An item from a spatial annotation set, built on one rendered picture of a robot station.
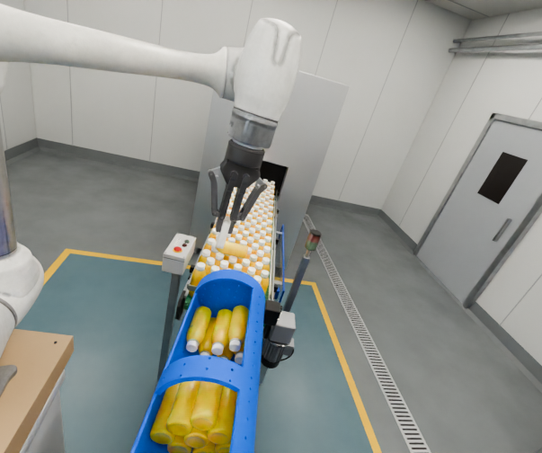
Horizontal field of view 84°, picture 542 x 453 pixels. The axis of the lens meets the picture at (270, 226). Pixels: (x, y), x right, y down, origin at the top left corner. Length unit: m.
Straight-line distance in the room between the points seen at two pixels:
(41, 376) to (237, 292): 0.64
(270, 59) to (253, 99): 0.07
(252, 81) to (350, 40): 4.86
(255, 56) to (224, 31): 4.51
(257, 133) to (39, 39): 0.35
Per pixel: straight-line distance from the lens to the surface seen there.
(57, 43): 0.61
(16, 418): 1.02
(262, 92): 0.56
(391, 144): 5.93
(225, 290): 1.24
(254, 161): 0.59
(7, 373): 1.07
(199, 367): 0.87
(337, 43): 5.32
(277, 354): 1.73
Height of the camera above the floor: 1.92
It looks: 26 degrees down
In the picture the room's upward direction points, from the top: 17 degrees clockwise
